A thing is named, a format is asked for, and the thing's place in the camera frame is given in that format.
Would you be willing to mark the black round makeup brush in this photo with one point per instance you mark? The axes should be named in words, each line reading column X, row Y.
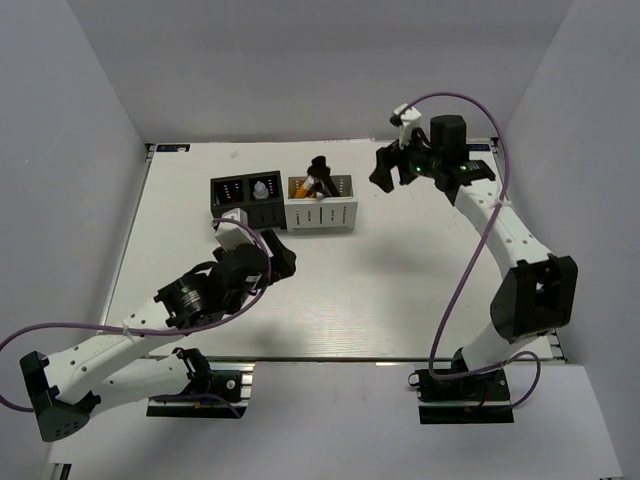
column 324, row 186

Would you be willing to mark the white slotted organizer box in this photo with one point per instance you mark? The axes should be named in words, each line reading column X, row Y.
column 331, row 214

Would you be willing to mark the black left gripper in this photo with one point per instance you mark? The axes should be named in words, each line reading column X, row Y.
column 283, row 258

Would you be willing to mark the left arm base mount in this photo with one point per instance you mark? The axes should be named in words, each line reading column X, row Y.
column 215, row 390

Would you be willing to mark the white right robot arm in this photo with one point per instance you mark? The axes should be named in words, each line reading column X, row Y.
column 538, row 287

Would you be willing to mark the clear plastic bottle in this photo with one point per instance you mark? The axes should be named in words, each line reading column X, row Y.
column 261, row 191

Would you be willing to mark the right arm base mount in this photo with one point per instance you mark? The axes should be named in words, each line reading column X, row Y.
column 483, row 399

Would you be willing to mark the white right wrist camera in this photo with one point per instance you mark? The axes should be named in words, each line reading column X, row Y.
column 406, row 119

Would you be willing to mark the black fan makeup brush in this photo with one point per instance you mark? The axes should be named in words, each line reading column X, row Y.
column 319, row 170

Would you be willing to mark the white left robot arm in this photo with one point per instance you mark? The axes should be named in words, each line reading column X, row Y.
column 69, row 388

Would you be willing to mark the black slotted organizer box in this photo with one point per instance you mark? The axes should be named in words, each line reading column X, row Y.
column 236, row 191

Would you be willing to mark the white egg-shaped sunscreen bottle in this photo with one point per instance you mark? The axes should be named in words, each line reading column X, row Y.
column 294, row 184

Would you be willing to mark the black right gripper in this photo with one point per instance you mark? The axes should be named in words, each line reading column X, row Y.
column 389, row 157

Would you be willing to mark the orange sunscreen tube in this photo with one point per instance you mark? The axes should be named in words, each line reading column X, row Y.
column 306, row 189

